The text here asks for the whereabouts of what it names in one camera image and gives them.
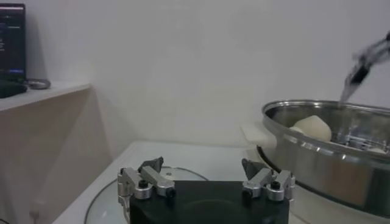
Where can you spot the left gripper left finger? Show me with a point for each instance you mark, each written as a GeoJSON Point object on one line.
{"type": "Point", "coordinates": [158, 181]}

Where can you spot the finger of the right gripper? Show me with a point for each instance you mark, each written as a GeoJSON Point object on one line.
{"type": "Point", "coordinates": [359, 76]}

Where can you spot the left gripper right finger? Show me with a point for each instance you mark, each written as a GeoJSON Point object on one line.
{"type": "Point", "coordinates": [260, 179]}

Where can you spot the white steamed baozi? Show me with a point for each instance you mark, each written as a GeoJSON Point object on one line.
{"type": "Point", "coordinates": [315, 128]}
{"type": "Point", "coordinates": [297, 130]}

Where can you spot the black computer mouse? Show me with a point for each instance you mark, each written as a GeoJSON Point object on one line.
{"type": "Point", "coordinates": [10, 89]}

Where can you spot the perforated steel steamer basket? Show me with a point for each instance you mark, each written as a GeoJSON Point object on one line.
{"type": "Point", "coordinates": [335, 176]}

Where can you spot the cream electric cooker base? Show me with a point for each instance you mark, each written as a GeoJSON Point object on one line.
{"type": "Point", "coordinates": [317, 208]}

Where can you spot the white side table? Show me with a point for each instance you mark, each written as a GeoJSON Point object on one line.
{"type": "Point", "coordinates": [55, 91]}

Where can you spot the black monitor screen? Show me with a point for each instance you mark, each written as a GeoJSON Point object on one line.
{"type": "Point", "coordinates": [12, 45]}

